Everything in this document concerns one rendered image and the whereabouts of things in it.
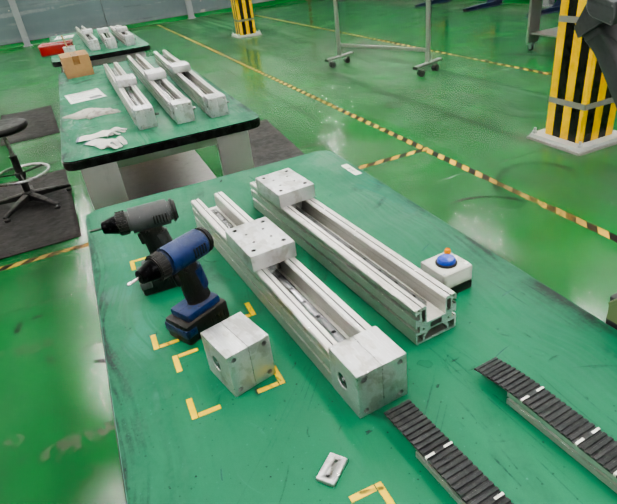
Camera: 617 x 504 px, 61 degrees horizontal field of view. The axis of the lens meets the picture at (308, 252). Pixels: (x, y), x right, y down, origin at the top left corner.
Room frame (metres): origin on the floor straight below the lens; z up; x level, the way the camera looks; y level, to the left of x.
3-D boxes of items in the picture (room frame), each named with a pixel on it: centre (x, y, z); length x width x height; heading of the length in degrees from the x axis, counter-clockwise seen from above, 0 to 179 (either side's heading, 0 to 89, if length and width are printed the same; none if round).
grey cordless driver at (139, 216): (1.11, 0.39, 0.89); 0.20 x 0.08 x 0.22; 109
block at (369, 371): (0.68, -0.09, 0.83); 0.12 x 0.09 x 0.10; 115
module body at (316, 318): (1.08, 0.11, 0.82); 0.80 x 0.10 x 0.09; 25
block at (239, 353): (0.77, 0.15, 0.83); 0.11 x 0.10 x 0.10; 124
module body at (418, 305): (1.16, -0.06, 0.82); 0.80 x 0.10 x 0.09; 25
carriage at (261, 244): (1.08, 0.11, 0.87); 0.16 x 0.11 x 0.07; 25
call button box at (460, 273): (0.95, -0.29, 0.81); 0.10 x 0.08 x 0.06; 115
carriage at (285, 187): (1.38, 0.04, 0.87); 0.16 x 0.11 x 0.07; 25
